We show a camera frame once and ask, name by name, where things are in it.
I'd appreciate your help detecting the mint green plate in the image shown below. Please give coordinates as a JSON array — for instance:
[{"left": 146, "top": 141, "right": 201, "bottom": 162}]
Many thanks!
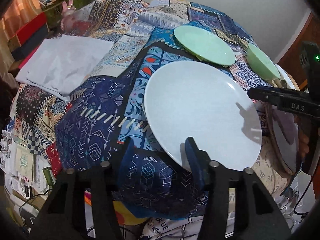
[{"left": 174, "top": 25, "right": 235, "bottom": 67}]

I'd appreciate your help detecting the large white plate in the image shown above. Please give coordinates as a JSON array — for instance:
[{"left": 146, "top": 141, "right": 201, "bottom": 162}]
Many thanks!
[{"left": 143, "top": 61, "right": 262, "bottom": 171}]

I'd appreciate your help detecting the right hand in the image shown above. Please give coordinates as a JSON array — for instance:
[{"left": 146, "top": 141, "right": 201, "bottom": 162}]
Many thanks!
[{"left": 294, "top": 115, "right": 309, "bottom": 161}]

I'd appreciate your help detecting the brown rimmed glass plate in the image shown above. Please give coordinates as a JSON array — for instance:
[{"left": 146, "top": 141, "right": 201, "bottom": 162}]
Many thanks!
[{"left": 264, "top": 103, "right": 302, "bottom": 176}]

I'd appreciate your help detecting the mint green bowl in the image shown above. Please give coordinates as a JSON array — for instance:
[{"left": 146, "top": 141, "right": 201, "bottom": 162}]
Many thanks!
[{"left": 246, "top": 44, "right": 280, "bottom": 81}]

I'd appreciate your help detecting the patchwork patterned bedspread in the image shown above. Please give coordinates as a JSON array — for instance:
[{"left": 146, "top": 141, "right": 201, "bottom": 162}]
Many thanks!
[{"left": 10, "top": 0, "right": 293, "bottom": 221}]

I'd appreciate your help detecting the white folded cloth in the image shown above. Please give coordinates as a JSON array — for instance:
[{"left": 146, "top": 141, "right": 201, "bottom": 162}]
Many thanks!
[{"left": 16, "top": 35, "right": 113, "bottom": 101}]

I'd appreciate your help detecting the red box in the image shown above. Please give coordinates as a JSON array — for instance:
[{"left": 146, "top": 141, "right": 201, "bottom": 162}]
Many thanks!
[{"left": 16, "top": 12, "right": 47, "bottom": 46}]

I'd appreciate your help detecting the pink bunny toy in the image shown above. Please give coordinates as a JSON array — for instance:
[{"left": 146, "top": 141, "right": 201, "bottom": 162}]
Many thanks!
[{"left": 60, "top": 0, "right": 76, "bottom": 31}]

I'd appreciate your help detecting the green cardboard box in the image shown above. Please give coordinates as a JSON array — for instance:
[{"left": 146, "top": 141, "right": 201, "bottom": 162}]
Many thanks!
[{"left": 41, "top": 0, "right": 92, "bottom": 29}]

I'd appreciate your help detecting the orange curtain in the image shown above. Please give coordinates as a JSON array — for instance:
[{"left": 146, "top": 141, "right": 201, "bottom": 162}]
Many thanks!
[{"left": 0, "top": 0, "right": 43, "bottom": 63}]

